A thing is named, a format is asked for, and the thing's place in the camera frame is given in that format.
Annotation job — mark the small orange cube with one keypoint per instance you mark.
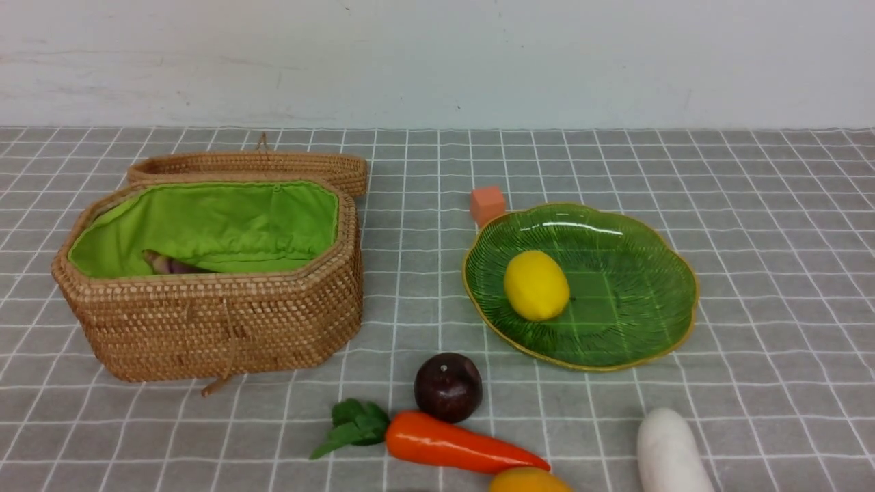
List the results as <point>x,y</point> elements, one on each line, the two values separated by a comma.
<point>486,204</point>

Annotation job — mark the dark purple plum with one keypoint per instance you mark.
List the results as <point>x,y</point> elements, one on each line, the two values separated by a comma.
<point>448,387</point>

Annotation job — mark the orange carrot with green leaves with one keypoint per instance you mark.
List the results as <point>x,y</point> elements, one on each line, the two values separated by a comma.
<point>415,436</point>

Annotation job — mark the orange mango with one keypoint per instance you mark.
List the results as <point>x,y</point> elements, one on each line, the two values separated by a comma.
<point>528,479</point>

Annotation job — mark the grey checked tablecloth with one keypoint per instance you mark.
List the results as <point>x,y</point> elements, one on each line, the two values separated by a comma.
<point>776,380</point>

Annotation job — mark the woven wicker basket lid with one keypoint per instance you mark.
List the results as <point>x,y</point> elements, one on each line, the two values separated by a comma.
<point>346,172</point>

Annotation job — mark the yellow lemon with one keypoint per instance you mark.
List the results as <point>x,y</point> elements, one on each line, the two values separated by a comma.
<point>536,286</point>

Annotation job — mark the green glass leaf plate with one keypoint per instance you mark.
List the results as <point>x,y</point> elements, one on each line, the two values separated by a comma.
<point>633,298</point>

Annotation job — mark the purple eggplant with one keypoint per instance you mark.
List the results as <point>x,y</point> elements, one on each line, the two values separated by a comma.
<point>164,265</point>

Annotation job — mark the woven wicker basket green lining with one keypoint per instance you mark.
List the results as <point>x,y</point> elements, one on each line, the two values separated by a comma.
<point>287,293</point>

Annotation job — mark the white radish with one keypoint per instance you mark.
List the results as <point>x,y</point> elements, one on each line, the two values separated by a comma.
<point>667,454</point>

